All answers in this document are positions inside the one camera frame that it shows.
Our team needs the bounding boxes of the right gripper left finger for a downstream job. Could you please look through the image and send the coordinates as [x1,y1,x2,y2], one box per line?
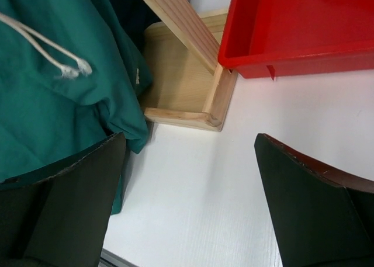
[1,133,126,266]

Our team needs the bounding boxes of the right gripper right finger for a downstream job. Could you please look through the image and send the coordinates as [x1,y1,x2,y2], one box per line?
[254,134,373,266]

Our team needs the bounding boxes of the teal green shorts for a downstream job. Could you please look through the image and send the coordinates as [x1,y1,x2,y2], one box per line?
[0,0,155,216]

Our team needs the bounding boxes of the navy blue shorts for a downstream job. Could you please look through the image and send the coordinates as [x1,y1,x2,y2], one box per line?
[109,0,161,53]

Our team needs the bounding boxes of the wooden clothes rack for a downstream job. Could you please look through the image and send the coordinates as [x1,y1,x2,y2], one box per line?
[140,0,238,131]

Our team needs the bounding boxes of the red plastic tray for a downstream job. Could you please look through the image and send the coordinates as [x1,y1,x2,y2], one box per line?
[218,0,373,78]

